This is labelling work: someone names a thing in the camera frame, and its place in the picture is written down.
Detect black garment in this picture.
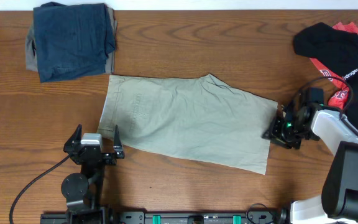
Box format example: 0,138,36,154
293,22,358,129

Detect khaki green shorts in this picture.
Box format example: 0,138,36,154
98,74,277,174

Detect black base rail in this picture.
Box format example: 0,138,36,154
40,210,290,224

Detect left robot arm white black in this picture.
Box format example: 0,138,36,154
61,125,125,223

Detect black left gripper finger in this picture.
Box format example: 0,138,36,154
63,124,82,152
113,125,125,159

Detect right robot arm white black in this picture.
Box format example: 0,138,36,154
262,103,358,223

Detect folded navy blue shorts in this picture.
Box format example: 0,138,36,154
30,2,116,83

